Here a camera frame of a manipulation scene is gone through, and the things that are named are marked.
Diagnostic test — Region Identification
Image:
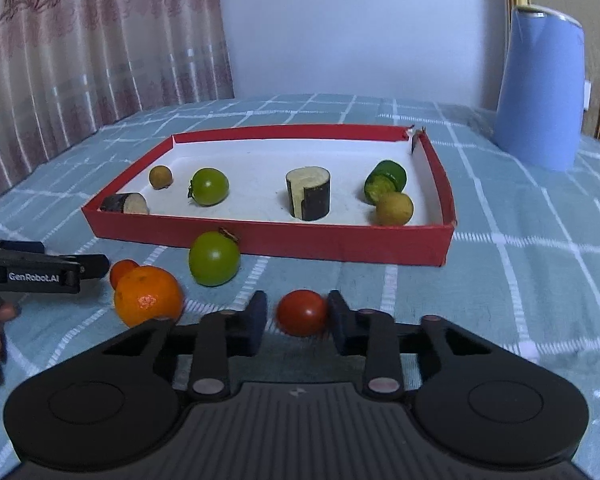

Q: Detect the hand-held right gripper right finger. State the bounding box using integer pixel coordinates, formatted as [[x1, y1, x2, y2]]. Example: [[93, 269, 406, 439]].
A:
[[327, 290, 506, 402]]

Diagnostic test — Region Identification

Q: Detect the yellow-brown longan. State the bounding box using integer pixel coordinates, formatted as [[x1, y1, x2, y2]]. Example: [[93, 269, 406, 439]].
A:
[[375, 191, 415, 227], [148, 165, 173, 191]]

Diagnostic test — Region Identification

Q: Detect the small pale eggplant chunk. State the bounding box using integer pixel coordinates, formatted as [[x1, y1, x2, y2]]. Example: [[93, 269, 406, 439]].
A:
[[100, 192, 150, 216]]

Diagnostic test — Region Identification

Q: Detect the pink patterned curtain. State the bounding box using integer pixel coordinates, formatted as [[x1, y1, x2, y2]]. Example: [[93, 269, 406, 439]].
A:
[[0, 0, 236, 211]]

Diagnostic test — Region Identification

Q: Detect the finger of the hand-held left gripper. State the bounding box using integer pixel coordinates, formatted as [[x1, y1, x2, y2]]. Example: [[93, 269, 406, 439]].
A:
[[75, 253, 112, 280], [0, 238, 47, 257]]

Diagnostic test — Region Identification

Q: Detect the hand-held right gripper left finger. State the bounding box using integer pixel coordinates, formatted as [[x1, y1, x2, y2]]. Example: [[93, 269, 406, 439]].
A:
[[100, 290, 269, 402]]

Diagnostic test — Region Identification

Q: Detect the large dark eggplant chunk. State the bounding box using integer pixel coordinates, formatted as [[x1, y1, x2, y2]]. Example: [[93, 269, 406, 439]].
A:
[[285, 166, 332, 222]]

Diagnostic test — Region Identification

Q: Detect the blue plastic jug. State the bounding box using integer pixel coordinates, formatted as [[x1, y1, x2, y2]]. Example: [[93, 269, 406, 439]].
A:
[[491, 4, 586, 172]]

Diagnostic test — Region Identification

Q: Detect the orange mandarin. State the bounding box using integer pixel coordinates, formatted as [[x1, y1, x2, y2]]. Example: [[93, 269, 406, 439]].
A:
[[113, 266, 185, 328]]

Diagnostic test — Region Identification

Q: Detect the green tomato with dark calyx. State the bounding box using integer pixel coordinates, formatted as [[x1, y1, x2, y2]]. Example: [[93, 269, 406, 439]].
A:
[[188, 167, 230, 207]]

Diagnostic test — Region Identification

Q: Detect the green tomato with brown stem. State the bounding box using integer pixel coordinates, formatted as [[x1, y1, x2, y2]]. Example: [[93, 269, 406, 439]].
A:
[[188, 227, 242, 287]]

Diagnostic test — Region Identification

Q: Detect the red shallow cardboard box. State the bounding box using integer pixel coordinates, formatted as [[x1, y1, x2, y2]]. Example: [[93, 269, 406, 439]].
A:
[[81, 124, 457, 267]]

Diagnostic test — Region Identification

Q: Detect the teal checked tablecloth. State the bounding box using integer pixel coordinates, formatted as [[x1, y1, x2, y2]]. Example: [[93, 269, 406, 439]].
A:
[[0, 92, 600, 466]]

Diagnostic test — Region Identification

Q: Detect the small red tomato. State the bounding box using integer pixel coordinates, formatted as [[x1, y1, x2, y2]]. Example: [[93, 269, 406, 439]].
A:
[[109, 259, 141, 290]]

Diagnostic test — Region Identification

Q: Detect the large red tomato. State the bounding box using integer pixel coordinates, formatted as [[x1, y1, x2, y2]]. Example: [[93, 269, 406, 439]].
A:
[[276, 289, 329, 337]]

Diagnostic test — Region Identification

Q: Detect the green pepper piece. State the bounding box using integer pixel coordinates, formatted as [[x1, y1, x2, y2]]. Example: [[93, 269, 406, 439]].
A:
[[363, 160, 408, 205]]

